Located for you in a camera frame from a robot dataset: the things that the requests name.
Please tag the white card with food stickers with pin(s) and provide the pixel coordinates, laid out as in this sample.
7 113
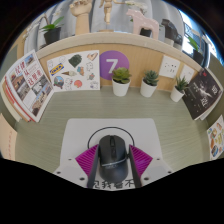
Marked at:
217 138

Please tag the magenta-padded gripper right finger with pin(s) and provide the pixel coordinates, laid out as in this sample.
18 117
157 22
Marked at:
158 170

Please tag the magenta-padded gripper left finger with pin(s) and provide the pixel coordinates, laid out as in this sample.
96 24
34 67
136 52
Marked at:
66 170

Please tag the purple round number sticker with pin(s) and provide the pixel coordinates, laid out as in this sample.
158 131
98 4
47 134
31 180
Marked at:
106 63

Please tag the dark wooden horse figure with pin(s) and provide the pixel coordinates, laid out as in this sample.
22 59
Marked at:
171 33

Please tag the wooden hand model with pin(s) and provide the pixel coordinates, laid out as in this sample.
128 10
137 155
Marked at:
81 20

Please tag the pink wooden horse figure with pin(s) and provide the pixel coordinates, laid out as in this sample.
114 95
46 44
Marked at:
143 21

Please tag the white orchid in black pot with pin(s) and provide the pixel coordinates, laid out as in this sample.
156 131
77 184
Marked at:
197 56
52 35
145 32

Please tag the black book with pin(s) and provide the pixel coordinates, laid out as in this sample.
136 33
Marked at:
203 95

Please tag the white card with drawn stickers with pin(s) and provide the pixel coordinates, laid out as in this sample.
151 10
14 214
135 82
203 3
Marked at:
73 71

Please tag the red-edged photo magazine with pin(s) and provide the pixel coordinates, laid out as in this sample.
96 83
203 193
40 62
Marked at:
30 85

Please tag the black computer mouse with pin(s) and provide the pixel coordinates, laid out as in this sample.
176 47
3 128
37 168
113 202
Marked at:
113 160

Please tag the white mouse pad with drawing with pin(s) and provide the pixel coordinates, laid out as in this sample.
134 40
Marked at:
80 133

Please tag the small succulent in white pot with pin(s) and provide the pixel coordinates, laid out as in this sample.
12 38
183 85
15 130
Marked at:
120 87
148 89
176 95

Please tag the white wall socket plate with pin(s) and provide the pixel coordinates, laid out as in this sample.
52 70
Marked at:
187 73
169 66

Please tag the grey curtain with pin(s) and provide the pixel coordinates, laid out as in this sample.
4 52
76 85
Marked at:
96 16

